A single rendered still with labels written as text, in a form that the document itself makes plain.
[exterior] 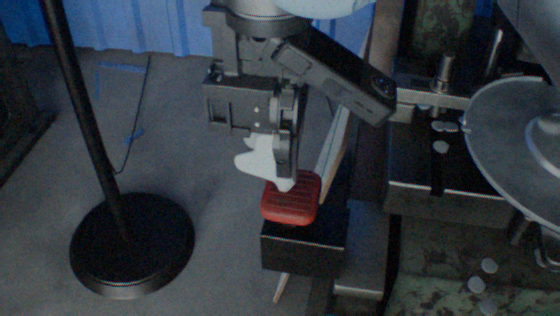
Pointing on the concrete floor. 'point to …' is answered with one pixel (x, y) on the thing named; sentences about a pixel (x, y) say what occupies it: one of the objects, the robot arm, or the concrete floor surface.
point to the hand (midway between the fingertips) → (291, 181)
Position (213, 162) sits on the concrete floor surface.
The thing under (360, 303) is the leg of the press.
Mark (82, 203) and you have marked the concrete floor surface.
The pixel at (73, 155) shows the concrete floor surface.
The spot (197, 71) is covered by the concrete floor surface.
